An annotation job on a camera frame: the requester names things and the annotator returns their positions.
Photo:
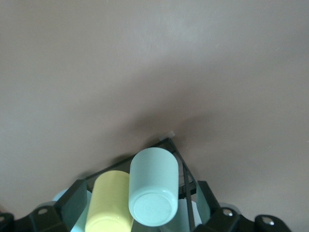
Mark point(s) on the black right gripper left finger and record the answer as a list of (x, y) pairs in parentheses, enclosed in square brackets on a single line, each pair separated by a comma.
[(70, 207)]

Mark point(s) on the yellow cup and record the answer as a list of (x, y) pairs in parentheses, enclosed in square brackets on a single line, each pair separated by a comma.
[(106, 200)]

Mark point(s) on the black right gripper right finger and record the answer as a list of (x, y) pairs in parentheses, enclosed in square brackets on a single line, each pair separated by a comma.
[(214, 217)]

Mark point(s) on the mint green cup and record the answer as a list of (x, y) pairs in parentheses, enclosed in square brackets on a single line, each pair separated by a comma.
[(152, 178)]

